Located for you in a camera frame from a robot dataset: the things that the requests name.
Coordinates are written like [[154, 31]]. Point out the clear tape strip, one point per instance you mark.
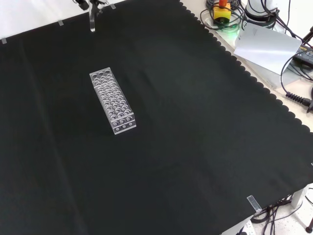
[[254, 203]]

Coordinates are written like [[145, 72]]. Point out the black bench cloth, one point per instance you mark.
[[183, 127]]

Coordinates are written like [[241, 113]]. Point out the yellow emergency stop button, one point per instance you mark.
[[222, 13]]

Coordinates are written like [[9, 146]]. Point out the white table leg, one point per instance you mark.
[[297, 198]]

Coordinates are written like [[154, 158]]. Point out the black tripod leg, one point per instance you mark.
[[307, 36]]

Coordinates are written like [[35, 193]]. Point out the pale white board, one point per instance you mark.
[[266, 49]]

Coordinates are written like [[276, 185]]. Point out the black power adapter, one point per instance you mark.
[[304, 56]]

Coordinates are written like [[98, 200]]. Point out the white power strip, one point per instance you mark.
[[245, 227]]

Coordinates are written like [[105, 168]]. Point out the clear acrylic test tube rack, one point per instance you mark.
[[111, 102]]

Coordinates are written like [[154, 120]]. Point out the clear glass test tube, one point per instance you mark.
[[92, 22]]

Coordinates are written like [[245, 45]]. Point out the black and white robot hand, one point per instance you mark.
[[82, 3]]

